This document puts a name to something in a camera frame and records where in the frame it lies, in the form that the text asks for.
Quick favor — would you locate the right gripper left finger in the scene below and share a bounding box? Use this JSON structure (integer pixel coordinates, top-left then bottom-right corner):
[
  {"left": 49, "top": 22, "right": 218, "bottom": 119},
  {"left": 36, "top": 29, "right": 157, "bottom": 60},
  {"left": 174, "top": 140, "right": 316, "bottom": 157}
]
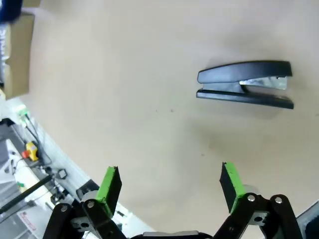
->
[{"left": 44, "top": 165, "right": 123, "bottom": 239}]

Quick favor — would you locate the grey pencil case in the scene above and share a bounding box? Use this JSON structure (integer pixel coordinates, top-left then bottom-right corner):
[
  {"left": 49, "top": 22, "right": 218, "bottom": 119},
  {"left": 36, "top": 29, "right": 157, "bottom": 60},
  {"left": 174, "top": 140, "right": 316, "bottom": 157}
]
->
[{"left": 0, "top": 23, "right": 12, "bottom": 87}]

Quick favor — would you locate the yellow emergency stop button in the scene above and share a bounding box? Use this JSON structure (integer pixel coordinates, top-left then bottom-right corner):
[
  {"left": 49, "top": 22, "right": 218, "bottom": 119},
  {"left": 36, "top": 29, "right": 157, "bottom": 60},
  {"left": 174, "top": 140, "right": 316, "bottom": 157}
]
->
[{"left": 21, "top": 141, "right": 40, "bottom": 161}]

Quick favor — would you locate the large lidded cardboard box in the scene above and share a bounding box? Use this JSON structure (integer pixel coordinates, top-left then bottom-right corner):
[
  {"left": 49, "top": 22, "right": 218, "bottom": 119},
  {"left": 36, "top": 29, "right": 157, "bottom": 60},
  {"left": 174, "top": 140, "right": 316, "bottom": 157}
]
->
[{"left": 0, "top": 12, "right": 35, "bottom": 100}]

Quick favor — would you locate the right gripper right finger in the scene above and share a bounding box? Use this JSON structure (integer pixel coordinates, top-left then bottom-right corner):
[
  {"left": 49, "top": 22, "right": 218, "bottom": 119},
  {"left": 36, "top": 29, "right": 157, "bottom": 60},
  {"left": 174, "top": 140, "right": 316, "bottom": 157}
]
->
[{"left": 213, "top": 161, "right": 303, "bottom": 239}]

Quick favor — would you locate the navy blue pencil case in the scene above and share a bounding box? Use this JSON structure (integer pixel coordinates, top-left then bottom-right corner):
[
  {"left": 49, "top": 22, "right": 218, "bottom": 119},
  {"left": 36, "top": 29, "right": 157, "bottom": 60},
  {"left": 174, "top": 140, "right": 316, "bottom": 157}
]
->
[{"left": 0, "top": 0, "right": 23, "bottom": 24}]

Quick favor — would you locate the black rod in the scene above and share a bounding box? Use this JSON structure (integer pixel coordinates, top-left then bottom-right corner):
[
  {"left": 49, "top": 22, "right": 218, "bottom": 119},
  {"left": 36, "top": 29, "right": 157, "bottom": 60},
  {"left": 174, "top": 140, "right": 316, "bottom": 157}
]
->
[{"left": 0, "top": 175, "right": 54, "bottom": 216}]

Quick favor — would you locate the black stapler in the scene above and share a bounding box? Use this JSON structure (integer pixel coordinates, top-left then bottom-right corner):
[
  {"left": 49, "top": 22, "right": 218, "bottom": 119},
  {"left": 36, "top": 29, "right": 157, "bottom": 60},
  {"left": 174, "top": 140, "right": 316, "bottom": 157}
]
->
[{"left": 195, "top": 60, "right": 295, "bottom": 110}]

